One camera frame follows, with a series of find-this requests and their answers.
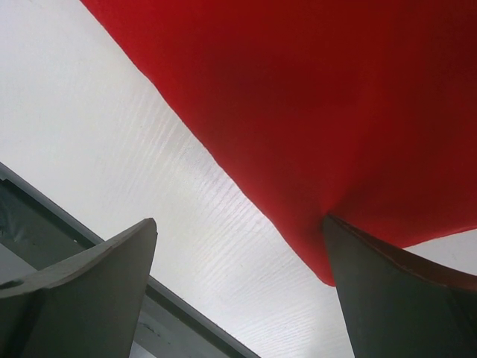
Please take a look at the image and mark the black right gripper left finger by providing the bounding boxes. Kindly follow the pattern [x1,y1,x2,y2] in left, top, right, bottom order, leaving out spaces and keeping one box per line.
[1,219,157,357]

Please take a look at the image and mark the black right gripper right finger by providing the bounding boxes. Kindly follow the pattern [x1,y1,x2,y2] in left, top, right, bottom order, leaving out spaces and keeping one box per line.
[323,216,476,357]

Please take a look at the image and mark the red t shirt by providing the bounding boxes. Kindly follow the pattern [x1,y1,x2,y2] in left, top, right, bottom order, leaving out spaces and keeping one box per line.
[85,1,476,285]

